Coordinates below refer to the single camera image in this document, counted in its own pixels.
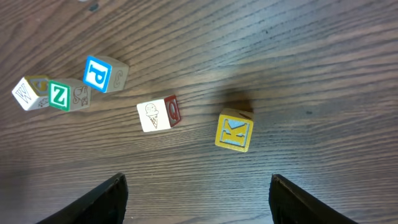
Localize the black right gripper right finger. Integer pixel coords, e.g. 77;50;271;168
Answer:
269;174;356;224

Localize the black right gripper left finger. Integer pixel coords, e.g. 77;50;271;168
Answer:
38;173;128;224

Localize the white ice cream block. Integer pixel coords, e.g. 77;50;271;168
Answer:
137;95;181;133

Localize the green Z letter block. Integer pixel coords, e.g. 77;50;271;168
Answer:
48;78;91;112

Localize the yellow K letter block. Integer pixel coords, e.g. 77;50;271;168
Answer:
215;108;254;152

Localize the blue P letter block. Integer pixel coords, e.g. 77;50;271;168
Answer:
83;55;130;93

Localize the white W letter block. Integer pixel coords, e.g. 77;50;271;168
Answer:
12;75;50;111

